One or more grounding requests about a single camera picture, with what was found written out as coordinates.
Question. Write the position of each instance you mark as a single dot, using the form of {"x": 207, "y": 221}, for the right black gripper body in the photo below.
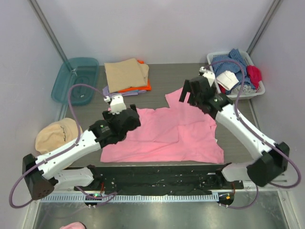
{"x": 193, "y": 91}

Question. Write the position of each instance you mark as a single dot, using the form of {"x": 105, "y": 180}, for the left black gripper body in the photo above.
{"x": 133, "y": 117}

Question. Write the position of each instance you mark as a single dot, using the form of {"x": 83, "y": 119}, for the orange t shirt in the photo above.
{"x": 135, "y": 88}

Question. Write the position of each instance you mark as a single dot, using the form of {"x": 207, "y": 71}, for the lavender t shirt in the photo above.
{"x": 106, "y": 92}

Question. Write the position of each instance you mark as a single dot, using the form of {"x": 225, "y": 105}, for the pink t shirt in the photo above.
{"x": 179, "y": 132}

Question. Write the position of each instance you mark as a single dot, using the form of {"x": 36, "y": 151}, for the beige t shirt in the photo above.
{"x": 126, "y": 74}

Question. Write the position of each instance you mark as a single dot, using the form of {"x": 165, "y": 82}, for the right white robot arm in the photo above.
{"x": 269, "y": 159}

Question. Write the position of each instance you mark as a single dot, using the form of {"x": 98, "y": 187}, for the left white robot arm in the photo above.
{"x": 43, "y": 174}

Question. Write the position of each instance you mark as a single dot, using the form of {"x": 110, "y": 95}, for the red cloth in basket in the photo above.
{"x": 222, "y": 89}

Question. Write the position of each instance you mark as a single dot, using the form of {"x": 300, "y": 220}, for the white cloth in basket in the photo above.
{"x": 227, "y": 80}

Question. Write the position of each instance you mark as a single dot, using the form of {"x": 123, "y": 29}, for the white plastic basket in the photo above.
{"x": 246, "y": 57}

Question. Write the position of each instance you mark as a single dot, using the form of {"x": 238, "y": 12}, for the grey cloth in basket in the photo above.
{"x": 247, "y": 88}

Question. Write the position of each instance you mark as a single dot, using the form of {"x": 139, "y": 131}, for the blue checked shirt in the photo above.
{"x": 223, "y": 63}

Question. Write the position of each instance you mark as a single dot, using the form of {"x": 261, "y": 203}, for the beige crumpled cloth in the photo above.
{"x": 56, "y": 135}

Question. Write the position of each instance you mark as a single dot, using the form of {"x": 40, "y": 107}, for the magenta cloth in basket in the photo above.
{"x": 254, "y": 75}

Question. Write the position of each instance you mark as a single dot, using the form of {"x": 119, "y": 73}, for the teal plastic bin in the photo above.
{"x": 79, "y": 70}

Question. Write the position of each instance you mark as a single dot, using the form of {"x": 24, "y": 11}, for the pink cloth at bottom edge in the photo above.
{"x": 74, "y": 225}

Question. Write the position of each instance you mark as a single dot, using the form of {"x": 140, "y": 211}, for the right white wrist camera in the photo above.
{"x": 209, "y": 75}

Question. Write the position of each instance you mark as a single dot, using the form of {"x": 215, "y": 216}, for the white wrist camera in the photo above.
{"x": 116, "y": 103}
{"x": 209, "y": 75}

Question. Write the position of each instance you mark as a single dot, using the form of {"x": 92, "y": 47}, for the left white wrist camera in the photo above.
{"x": 116, "y": 103}

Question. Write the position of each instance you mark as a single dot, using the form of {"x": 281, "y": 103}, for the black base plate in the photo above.
{"x": 172, "y": 180}

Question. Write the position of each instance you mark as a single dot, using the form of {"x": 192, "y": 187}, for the white slotted cable duct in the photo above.
{"x": 79, "y": 197}

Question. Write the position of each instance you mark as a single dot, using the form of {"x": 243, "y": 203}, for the right aluminium frame post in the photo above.
{"x": 274, "y": 7}

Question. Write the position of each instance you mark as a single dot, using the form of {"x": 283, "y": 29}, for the aluminium frame post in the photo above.
{"x": 274, "y": 7}
{"x": 46, "y": 26}

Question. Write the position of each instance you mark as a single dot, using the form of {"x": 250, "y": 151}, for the left aluminium frame post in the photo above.
{"x": 46, "y": 26}

